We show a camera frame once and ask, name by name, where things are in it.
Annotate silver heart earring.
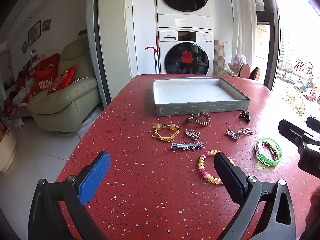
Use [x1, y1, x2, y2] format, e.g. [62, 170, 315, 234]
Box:
[226, 128, 240, 140]
[185, 129, 201, 140]

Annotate yellow cord bracelet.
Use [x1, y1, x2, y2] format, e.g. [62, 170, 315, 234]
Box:
[152, 123, 180, 143]

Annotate red embroidered pillow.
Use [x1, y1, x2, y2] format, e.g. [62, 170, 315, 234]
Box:
[47, 64, 78, 95]

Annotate pile of red cushions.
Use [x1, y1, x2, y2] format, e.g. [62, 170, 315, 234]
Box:
[4, 53, 62, 110]

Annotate red handled mop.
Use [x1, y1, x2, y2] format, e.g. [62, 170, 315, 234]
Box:
[144, 36, 162, 74]

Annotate white dryer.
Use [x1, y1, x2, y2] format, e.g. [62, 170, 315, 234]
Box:
[155, 0, 214, 28]

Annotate silver hair clip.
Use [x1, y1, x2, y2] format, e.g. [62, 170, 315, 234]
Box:
[171, 141, 206, 152]

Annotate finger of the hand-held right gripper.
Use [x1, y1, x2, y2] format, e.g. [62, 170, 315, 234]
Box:
[306, 116, 320, 133]
[278, 119, 310, 153]

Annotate rabbit shaped hair clip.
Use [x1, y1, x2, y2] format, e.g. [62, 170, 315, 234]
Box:
[236, 127, 254, 136]

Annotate brown spiral hair tie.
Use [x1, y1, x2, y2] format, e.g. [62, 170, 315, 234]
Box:
[185, 113, 211, 127]

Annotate green bangle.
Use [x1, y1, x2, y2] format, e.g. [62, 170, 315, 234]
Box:
[255, 137, 282, 168]

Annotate white cabinet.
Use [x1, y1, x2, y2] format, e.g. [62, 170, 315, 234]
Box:
[97, 0, 158, 105]

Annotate red window stickers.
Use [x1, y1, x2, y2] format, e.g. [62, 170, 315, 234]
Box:
[294, 60, 320, 100]

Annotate pink yellow beaded bracelet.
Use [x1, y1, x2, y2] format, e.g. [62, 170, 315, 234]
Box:
[197, 150, 237, 186]

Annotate brown chain bracelet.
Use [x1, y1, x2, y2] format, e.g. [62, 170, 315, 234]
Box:
[262, 141, 280, 161]

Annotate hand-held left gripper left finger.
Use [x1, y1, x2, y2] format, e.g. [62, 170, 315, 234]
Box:
[28, 151, 112, 240]

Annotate white washing machine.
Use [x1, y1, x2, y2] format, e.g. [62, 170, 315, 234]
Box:
[158, 27, 215, 76]

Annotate cream leather armchair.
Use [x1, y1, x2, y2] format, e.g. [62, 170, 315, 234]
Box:
[27, 39, 100, 133]

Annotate checkered bag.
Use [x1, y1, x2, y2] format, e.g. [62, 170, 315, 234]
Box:
[214, 39, 225, 76]

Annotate beige bag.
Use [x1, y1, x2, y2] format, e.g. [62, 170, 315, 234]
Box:
[222, 62, 238, 77]

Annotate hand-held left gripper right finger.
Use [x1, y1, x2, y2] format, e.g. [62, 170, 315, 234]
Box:
[213, 152, 297, 240]

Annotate white towel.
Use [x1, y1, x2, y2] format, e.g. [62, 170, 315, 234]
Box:
[231, 54, 247, 67]

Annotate grey jewelry tray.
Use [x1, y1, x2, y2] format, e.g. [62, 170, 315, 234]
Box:
[153, 77, 250, 117]

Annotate white curtain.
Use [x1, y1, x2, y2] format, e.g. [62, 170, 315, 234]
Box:
[231, 0, 258, 64]

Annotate black claw hair clip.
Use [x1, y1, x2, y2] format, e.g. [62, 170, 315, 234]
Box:
[239, 109, 251, 123]

